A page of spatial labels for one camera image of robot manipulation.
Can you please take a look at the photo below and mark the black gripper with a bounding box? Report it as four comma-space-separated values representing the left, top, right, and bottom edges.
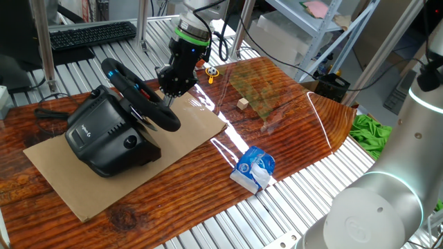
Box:
155, 37, 212, 107

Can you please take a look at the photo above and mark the black racing steering wheel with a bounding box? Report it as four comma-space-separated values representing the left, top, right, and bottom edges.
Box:
100, 57, 181, 133

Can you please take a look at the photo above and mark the black steering wheel base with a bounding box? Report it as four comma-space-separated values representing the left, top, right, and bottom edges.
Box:
64, 85, 162, 178

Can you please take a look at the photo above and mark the black computer keyboard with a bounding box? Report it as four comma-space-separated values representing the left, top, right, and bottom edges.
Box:
49, 21, 138, 52

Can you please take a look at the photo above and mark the white plastic storage box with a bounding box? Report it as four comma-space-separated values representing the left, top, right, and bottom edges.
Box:
244, 19, 304, 68
256, 10, 335, 48

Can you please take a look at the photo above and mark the blue white tissue pack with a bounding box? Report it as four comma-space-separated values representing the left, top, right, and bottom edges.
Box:
229, 145, 276, 195

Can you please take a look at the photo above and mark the wood grain table cover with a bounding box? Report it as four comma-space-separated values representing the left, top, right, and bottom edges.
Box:
0, 57, 357, 249

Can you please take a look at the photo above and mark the brown cardboard sheet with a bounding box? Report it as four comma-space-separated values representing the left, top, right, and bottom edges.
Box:
23, 82, 228, 223

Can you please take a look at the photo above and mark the white metal shelf rack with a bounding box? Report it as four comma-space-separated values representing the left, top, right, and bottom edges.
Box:
264, 0, 381, 82

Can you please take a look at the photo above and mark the black plastic crate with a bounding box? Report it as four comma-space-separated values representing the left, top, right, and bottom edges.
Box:
314, 73, 351, 104

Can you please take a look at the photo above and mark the pink paper sheet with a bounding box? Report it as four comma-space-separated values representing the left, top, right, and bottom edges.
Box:
304, 0, 329, 19

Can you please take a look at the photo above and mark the black computer monitor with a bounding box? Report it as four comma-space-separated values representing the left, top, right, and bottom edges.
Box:
0, 0, 96, 93

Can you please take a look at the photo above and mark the green cloth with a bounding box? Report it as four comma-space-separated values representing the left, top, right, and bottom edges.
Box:
348, 113, 443, 212

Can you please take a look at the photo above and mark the grey equipment case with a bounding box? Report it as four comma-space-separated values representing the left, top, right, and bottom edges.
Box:
382, 68, 418, 115

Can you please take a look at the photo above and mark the soccer ball yellow ring toy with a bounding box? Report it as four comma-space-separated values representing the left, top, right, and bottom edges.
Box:
205, 66, 220, 85

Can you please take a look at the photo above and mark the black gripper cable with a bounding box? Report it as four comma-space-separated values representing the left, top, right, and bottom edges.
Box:
192, 0, 428, 93

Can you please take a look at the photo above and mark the aluminium frame post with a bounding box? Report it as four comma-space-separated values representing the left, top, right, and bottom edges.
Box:
341, 0, 425, 107
230, 0, 257, 59
30, 0, 58, 93
135, 0, 150, 53

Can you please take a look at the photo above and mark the black wheel USB cable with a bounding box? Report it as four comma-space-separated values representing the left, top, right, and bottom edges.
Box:
33, 92, 72, 136

